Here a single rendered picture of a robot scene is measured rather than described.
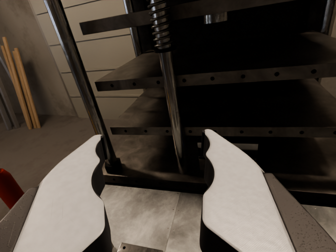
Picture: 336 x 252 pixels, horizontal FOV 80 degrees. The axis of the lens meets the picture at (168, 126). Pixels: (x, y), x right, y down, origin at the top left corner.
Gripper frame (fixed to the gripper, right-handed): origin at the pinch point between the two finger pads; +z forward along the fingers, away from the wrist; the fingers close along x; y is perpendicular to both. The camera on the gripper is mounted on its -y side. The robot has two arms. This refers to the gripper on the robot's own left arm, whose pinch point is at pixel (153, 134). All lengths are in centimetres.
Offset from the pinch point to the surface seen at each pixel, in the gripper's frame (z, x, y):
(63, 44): 80, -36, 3
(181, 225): 39, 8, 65
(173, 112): 69, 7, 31
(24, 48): 392, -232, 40
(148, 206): 51, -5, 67
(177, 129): 69, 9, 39
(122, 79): 81, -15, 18
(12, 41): 403, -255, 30
